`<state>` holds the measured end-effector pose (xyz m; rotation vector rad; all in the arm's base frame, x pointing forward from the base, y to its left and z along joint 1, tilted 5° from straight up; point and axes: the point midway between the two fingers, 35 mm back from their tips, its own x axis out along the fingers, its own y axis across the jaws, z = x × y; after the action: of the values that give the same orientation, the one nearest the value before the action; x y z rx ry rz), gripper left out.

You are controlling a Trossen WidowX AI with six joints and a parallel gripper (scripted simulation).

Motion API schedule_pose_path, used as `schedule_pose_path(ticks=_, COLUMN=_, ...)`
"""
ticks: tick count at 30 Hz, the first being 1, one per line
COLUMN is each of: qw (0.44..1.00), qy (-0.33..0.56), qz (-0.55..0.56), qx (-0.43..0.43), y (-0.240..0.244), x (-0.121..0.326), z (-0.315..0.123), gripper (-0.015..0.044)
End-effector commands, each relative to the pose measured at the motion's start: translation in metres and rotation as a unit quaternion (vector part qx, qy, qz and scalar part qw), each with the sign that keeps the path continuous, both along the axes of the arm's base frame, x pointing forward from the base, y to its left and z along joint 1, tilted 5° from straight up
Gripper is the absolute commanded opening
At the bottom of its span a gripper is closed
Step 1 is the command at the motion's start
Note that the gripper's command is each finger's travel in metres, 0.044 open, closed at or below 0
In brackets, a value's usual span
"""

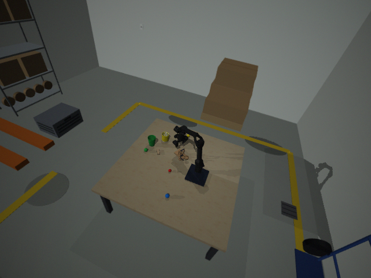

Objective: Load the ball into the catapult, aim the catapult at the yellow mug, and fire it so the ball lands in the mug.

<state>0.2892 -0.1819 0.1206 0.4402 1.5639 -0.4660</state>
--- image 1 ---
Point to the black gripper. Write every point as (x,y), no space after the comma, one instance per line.
(180,139)

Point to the green cup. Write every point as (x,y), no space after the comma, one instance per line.
(151,140)

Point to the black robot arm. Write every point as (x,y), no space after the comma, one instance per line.
(200,143)

